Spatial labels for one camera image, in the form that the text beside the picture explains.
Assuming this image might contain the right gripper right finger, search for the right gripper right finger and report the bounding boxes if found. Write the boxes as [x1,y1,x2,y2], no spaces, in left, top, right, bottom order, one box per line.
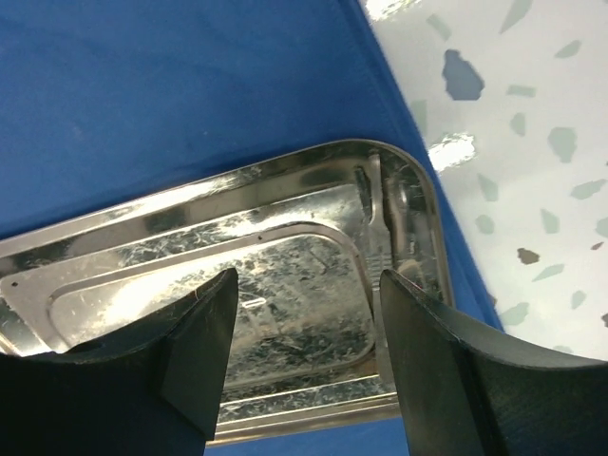
[380,271,607,455]

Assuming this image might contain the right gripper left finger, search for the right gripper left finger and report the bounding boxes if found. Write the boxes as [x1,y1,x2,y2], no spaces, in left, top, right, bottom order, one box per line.
[1,268,238,455]

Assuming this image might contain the steel instrument tray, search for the steel instrument tray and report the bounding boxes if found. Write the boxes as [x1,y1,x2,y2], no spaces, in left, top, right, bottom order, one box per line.
[1,140,452,445]

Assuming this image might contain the blue surgical cloth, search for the blue surgical cloth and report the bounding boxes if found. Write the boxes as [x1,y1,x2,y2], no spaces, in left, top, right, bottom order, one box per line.
[1,1,497,455]

